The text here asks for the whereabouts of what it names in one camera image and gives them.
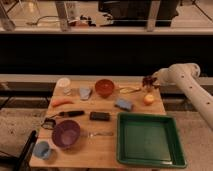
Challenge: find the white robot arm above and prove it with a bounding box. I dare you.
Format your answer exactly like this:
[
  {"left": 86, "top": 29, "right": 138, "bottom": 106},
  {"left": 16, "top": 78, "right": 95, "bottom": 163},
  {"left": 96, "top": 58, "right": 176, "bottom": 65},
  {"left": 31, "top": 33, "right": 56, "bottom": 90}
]
[{"left": 142, "top": 63, "right": 213, "bottom": 131}]

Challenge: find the blue cup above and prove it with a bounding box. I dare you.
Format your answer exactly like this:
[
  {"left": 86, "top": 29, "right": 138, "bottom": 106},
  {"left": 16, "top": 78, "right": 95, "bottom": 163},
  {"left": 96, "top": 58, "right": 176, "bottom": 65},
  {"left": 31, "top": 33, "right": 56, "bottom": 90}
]
[{"left": 33, "top": 141, "right": 51, "bottom": 160}]

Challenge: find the blue sponge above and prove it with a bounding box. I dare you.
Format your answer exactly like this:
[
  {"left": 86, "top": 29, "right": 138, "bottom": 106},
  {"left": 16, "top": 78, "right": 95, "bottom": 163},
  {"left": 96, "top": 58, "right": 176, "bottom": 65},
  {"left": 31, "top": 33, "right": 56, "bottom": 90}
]
[{"left": 115, "top": 98, "right": 133, "bottom": 111}]

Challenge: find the red bowl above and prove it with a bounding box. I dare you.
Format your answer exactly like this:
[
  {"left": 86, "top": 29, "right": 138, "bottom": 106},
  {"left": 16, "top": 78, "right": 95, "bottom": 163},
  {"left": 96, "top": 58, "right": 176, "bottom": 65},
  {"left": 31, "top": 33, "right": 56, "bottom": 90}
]
[{"left": 95, "top": 79, "right": 115, "bottom": 98}]

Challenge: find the green plastic tray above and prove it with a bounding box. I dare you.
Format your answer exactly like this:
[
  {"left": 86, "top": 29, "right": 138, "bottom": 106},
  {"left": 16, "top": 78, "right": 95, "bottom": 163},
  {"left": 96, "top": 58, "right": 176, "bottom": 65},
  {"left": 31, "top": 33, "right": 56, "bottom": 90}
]
[{"left": 116, "top": 113, "right": 187, "bottom": 169}]

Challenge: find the black rectangular block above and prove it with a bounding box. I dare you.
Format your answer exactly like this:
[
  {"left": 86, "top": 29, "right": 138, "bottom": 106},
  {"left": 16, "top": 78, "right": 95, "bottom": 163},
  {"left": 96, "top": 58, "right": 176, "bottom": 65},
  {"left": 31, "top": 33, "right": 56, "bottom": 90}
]
[{"left": 90, "top": 112, "right": 110, "bottom": 121}]

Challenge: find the light blue cloth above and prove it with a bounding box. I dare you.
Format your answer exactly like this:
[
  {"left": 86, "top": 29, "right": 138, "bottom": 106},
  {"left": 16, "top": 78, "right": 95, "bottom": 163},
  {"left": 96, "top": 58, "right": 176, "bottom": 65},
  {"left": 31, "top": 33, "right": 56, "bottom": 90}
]
[{"left": 79, "top": 87, "right": 92, "bottom": 100}]

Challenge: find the wooden board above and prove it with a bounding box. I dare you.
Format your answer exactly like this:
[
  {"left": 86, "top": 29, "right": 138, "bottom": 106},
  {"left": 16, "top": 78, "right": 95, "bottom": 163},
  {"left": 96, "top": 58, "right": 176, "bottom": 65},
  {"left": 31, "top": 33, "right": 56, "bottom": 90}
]
[{"left": 30, "top": 81, "right": 165, "bottom": 168}]

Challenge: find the metal fork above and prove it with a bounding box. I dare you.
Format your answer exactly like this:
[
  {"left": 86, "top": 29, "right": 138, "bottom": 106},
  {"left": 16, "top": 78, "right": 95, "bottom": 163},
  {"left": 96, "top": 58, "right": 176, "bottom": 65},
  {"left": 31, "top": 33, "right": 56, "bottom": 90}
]
[{"left": 80, "top": 132, "right": 114, "bottom": 138}]

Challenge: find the white lidded jar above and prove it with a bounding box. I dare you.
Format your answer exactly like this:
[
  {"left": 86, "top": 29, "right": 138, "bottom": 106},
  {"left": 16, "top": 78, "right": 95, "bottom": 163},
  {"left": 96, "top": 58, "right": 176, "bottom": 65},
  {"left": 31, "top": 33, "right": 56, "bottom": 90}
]
[{"left": 56, "top": 78, "right": 71, "bottom": 95}]

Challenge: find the orange carrot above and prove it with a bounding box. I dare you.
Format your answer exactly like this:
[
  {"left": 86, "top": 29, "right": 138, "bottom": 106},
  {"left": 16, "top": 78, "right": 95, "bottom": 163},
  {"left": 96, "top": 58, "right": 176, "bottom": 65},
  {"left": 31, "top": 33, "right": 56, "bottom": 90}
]
[{"left": 51, "top": 99, "right": 73, "bottom": 107}]

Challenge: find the purple bowl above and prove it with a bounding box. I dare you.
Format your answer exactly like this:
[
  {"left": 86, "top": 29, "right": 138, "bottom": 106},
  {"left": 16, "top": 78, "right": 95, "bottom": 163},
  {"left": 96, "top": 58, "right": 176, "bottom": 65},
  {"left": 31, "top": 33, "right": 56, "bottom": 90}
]
[{"left": 52, "top": 120, "right": 80, "bottom": 149}]

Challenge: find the black binder clip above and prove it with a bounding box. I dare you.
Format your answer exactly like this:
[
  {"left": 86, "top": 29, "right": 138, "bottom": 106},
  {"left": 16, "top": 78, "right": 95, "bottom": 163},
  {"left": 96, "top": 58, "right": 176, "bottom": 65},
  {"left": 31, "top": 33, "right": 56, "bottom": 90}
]
[{"left": 41, "top": 118, "right": 56, "bottom": 130}]

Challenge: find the black bar at left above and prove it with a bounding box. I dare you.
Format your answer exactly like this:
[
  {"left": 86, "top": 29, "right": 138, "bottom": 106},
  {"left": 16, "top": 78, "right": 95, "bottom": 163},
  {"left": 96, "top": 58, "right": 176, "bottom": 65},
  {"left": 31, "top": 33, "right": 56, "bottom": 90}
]
[{"left": 13, "top": 130, "right": 36, "bottom": 171}]

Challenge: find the gold wire whisk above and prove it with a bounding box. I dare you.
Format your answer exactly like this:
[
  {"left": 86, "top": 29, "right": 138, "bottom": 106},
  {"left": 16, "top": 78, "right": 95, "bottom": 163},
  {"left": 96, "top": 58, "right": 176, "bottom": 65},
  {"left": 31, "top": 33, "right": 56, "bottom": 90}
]
[{"left": 119, "top": 86, "right": 141, "bottom": 94}]

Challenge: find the black handled knife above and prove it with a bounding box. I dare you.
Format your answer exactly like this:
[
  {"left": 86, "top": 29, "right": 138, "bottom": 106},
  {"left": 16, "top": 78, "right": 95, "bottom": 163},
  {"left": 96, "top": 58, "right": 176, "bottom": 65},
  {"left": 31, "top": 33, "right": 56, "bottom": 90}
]
[{"left": 49, "top": 110, "right": 85, "bottom": 119}]

